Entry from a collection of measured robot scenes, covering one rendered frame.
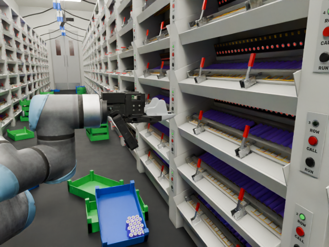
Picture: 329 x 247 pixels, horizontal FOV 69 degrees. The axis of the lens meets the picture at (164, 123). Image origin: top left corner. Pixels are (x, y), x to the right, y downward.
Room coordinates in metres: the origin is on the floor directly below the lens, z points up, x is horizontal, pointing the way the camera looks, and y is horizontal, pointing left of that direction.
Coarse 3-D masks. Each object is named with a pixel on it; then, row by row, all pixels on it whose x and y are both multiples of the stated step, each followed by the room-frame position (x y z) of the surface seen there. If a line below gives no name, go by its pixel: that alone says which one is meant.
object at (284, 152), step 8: (208, 120) 0.94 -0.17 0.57; (216, 128) 0.88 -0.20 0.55; (224, 128) 0.82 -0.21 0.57; (232, 128) 0.80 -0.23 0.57; (240, 136) 0.74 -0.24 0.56; (248, 136) 0.71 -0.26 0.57; (256, 136) 0.69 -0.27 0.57; (256, 144) 0.68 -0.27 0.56; (264, 144) 0.64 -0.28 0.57; (272, 144) 0.62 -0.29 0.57; (264, 152) 0.62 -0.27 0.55; (272, 152) 0.61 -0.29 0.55; (280, 152) 0.59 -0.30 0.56; (288, 152) 0.57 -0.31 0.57
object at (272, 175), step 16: (192, 112) 1.08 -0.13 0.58; (256, 112) 0.82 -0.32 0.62; (192, 128) 0.97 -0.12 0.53; (208, 128) 0.92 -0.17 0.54; (208, 144) 0.80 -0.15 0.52; (224, 144) 0.76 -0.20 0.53; (224, 160) 0.73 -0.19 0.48; (240, 160) 0.64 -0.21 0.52; (256, 160) 0.62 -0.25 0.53; (288, 160) 0.57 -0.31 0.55; (256, 176) 0.59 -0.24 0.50; (272, 176) 0.53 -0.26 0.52
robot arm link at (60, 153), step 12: (48, 144) 0.56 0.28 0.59; (60, 144) 0.57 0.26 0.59; (72, 144) 0.59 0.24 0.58; (48, 156) 0.53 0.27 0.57; (60, 156) 0.56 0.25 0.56; (72, 156) 0.59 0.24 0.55; (60, 168) 0.55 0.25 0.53; (72, 168) 0.59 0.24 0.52; (48, 180) 0.55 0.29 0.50; (60, 180) 0.56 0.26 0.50
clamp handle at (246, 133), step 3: (246, 126) 0.67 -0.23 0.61; (249, 126) 0.66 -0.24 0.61; (246, 129) 0.66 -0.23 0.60; (249, 129) 0.66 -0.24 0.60; (246, 132) 0.66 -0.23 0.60; (243, 135) 0.66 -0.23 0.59; (246, 135) 0.66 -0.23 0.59; (243, 138) 0.66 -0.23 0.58; (243, 141) 0.66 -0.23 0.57; (243, 144) 0.66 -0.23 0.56; (240, 147) 0.66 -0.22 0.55; (243, 147) 0.66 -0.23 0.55
